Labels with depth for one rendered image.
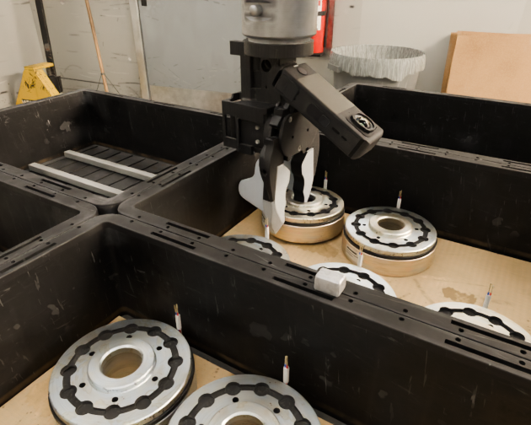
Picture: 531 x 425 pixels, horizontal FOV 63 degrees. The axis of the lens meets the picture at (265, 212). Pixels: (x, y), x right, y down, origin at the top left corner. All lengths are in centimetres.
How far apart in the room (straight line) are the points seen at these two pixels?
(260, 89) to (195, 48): 317
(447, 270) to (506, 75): 259
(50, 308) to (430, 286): 36
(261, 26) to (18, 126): 49
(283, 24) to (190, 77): 329
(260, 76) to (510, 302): 34
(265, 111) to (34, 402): 32
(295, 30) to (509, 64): 267
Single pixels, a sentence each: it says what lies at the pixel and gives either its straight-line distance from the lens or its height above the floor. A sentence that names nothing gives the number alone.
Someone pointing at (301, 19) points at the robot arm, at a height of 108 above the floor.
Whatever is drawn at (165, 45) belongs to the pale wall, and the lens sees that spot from 378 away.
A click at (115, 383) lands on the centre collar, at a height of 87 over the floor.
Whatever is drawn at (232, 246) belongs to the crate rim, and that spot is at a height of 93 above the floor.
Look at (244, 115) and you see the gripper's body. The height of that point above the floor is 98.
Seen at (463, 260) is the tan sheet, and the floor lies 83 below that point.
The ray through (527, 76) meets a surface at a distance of 308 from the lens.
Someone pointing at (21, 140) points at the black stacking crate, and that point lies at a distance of 81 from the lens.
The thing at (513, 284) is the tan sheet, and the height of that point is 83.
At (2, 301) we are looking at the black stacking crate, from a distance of 37.
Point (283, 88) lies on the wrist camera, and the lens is 45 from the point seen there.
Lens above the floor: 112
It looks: 29 degrees down
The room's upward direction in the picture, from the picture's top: straight up
